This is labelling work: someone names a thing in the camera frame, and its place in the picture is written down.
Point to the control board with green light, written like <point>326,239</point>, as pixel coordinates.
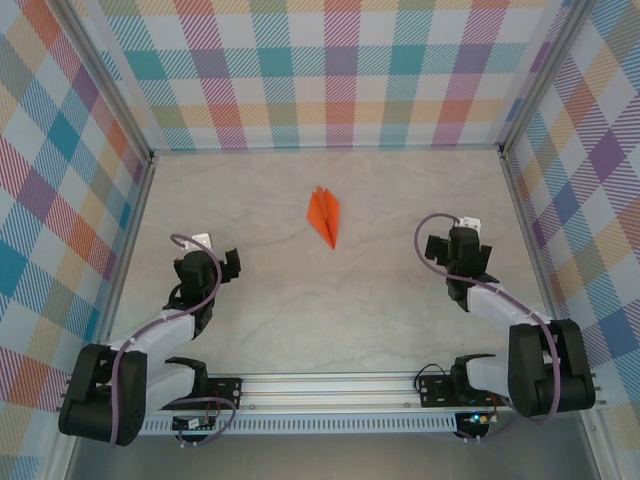
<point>477,419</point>

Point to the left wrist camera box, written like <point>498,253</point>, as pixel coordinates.
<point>200,241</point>

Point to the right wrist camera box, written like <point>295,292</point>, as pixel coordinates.
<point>470,223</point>

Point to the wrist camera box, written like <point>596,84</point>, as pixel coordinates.
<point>470,223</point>
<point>200,241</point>

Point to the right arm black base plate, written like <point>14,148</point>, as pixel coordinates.
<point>435,390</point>

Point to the aluminium frame post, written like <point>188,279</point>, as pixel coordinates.
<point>107,85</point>
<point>545,75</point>

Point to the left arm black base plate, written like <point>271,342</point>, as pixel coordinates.
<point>227,390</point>

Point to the wide aluminium mounting rail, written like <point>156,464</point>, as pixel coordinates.
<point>325,392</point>

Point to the thin aluminium table rail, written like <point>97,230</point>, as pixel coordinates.
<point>325,148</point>

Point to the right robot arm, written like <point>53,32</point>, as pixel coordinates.
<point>540,360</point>

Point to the orange paper sheet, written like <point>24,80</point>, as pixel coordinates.
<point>326,215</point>

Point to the aluminium table side rail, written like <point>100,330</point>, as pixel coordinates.
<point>525,235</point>
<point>131,240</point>

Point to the black control board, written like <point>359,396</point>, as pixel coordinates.
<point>190,424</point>

